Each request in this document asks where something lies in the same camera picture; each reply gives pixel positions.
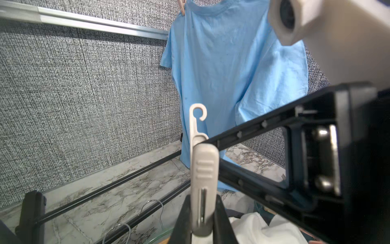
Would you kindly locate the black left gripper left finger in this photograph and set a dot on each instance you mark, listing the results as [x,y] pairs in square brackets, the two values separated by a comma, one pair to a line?
[182,232]

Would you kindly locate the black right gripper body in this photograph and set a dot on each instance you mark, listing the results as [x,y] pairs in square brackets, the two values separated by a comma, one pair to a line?
[341,168]

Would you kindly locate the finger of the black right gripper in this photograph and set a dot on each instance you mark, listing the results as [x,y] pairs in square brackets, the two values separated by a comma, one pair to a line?
[289,199]
[281,117]

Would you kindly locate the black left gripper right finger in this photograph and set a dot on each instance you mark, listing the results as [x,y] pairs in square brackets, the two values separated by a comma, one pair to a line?
[222,230]

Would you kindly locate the white t-shirt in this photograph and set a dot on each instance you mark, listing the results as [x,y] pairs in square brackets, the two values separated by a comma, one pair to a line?
[251,228]

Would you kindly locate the grey white hooked clothespin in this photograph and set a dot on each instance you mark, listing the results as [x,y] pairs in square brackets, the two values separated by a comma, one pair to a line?
[204,176]

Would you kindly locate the yellow wooden hanger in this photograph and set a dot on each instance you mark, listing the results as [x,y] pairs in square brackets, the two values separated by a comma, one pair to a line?
[116,232]

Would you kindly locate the light blue t-shirt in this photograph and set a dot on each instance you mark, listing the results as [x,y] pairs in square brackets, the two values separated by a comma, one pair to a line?
[227,57]

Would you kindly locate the pink clothespin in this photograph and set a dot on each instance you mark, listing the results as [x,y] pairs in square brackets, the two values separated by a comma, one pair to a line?
[181,4]

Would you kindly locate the mint green hanger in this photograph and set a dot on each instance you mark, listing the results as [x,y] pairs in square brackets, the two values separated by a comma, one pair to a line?
[152,206]

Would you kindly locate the black clothes rack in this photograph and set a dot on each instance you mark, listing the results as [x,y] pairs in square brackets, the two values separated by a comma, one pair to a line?
[89,222]

